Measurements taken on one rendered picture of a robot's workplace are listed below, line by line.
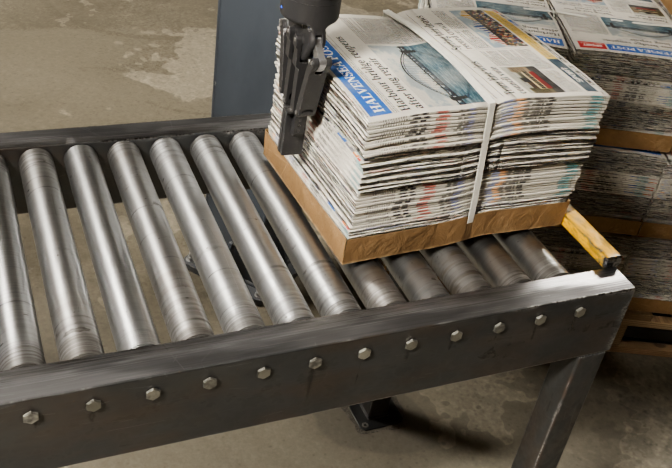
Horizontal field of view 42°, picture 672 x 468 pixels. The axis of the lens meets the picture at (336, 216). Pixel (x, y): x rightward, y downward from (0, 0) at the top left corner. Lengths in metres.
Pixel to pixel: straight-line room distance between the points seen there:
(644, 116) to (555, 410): 0.85
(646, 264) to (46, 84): 2.08
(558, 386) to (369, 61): 0.57
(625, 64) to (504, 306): 0.92
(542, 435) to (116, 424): 0.70
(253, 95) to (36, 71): 1.44
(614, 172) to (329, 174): 1.05
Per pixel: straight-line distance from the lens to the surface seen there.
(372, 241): 1.17
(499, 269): 1.26
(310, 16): 1.09
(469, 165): 1.18
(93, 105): 3.15
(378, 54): 1.21
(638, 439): 2.28
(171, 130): 1.44
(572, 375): 1.37
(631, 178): 2.14
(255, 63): 2.03
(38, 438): 1.04
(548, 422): 1.44
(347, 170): 1.13
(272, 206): 1.29
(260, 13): 1.98
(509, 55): 1.29
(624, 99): 2.03
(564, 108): 1.23
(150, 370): 1.02
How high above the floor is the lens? 1.53
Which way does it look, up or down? 35 degrees down
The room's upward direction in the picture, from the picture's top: 9 degrees clockwise
